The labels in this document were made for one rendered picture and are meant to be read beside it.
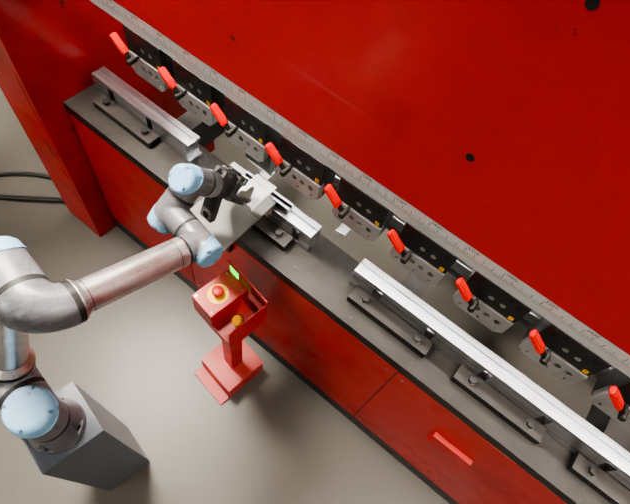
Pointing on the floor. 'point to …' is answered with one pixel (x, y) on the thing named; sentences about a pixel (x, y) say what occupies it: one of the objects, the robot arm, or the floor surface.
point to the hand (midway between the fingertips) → (240, 195)
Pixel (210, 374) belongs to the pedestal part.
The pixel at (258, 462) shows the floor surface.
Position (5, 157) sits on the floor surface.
